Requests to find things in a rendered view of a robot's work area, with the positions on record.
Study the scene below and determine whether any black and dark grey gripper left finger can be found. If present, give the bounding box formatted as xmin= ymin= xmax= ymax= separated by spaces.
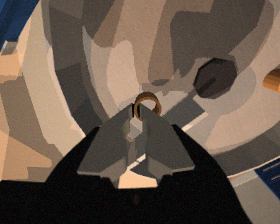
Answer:
xmin=25 ymin=103 xmax=134 ymax=224

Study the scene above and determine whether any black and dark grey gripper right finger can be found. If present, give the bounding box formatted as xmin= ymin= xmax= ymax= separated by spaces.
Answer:
xmin=137 ymin=103 xmax=253 ymax=224

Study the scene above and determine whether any bronze bushing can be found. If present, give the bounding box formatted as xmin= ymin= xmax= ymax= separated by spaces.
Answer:
xmin=263 ymin=69 xmax=280 ymax=93
xmin=134 ymin=92 xmax=161 ymax=121

